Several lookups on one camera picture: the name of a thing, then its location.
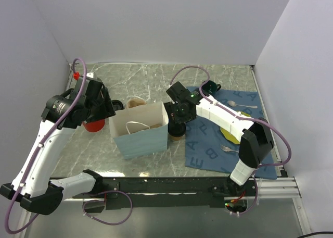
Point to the dark green mug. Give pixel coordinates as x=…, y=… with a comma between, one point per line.
x=210, y=88

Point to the stacked brown pulp carriers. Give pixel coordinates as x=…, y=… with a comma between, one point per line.
x=134, y=102

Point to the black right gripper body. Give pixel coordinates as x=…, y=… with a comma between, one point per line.
x=179, y=115

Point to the light blue paper bag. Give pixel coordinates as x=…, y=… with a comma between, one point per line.
x=131, y=132

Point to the silver fork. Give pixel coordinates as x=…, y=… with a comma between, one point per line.
x=227, y=149

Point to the black coffee cup lid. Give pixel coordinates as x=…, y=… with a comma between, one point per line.
x=177, y=130
x=117, y=105

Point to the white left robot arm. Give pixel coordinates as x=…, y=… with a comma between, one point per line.
x=88, y=102

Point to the green polka dot plate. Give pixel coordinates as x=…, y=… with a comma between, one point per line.
x=229, y=136

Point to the blue letter print cloth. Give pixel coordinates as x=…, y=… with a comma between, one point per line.
x=203, y=137

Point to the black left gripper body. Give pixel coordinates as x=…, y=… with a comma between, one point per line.
x=98, y=110

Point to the silver spoon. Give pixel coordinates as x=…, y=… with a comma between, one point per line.
x=234, y=104

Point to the red cup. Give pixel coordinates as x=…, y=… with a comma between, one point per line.
x=94, y=126

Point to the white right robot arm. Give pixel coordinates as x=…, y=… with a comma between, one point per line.
x=255, y=137

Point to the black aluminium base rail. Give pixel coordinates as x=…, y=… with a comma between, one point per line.
x=187, y=191

